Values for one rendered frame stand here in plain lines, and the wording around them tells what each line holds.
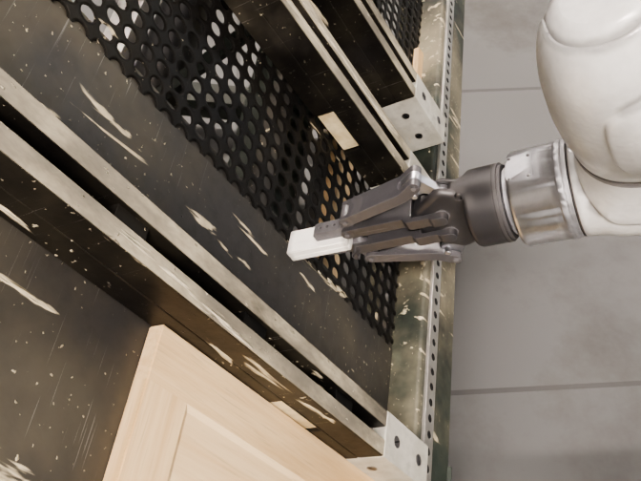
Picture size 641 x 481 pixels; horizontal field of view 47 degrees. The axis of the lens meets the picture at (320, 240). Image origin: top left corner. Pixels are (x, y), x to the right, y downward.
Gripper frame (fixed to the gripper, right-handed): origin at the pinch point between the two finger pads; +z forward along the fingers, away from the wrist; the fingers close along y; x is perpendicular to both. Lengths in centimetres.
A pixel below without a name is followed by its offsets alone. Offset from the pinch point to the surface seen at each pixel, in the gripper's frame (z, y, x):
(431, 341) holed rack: 4.7, -43.2, -13.3
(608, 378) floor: -6, -148, -60
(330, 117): 9.9, -11.8, -34.2
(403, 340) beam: 8.8, -41.4, -13.0
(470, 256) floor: 28, -129, -96
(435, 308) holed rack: 4.7, -43.8, -19.7
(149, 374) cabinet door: 11.8, 6.3, 17.6
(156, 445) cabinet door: 11.6, 3.0, 23.0
